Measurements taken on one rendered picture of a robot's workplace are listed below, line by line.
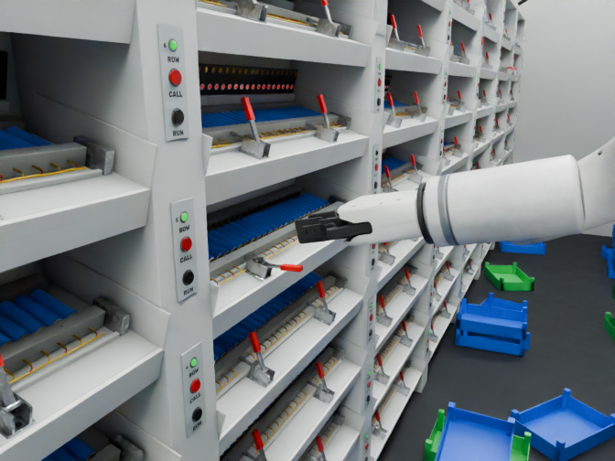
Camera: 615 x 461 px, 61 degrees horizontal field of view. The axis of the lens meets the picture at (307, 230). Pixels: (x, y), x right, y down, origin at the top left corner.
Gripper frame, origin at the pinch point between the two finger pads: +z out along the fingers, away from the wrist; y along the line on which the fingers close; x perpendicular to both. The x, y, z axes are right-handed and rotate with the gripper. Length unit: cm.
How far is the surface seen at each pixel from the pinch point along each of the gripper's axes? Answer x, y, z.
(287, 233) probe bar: 4.2, -21.5, 18.0
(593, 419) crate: 105, -131, -24
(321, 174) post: -4, -52, 24
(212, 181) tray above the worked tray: -8.9, 6.9, 9.9
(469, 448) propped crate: 90, -86, 9
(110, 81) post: -21.8, 18.4, 11.2
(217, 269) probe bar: 4.3, 0.8, 17.8
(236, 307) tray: 9.9, 2.5, 14.5
